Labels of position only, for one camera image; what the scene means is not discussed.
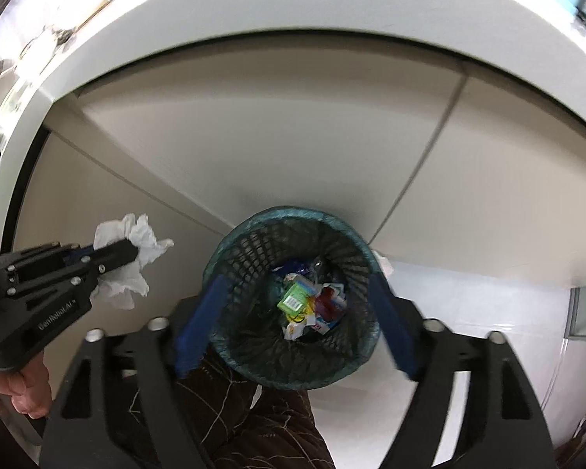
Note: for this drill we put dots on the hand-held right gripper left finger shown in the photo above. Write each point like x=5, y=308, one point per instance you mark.
x=202, y=322

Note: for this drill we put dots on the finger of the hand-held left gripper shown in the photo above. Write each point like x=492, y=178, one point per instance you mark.
x=115, y=254
x=53, y=283

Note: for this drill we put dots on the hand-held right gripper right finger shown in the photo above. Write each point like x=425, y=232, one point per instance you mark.
x=395, y=327

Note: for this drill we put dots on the white tissue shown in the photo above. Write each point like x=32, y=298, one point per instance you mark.
x=146, y=239

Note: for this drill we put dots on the black mesh trash bin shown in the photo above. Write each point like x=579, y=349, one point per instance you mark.
x=254, y=342

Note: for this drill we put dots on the blue white milk carton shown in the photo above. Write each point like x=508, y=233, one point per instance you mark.
x=329, y=305

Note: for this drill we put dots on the yellow snack wrapper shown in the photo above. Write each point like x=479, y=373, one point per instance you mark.
x=295, y=327

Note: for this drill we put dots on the green carton box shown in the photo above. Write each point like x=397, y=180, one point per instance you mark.
x=295, y=298

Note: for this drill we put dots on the blue snack bag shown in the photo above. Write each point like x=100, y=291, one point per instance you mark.
x=298, y=268

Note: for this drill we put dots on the person's left hand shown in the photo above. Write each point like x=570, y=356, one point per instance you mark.
x=29, y=391

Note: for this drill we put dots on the white paper scrap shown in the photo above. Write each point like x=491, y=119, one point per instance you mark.
x=385, y=262

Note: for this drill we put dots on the person's brown pants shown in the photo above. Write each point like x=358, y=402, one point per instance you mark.
x=254, y=425

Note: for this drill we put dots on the white cabinet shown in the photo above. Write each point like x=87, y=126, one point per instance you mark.
x=298, y=146

